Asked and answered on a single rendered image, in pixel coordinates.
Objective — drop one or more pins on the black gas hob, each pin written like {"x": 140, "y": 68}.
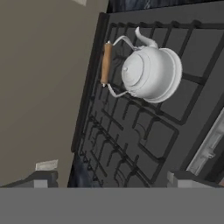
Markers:
{"x": 140, "y": 131}

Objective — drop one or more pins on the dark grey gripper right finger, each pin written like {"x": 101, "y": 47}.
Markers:
{"x": 189, "y": 178}

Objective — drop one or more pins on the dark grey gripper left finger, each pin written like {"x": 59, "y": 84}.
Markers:
{"x": 40, "y": 178}

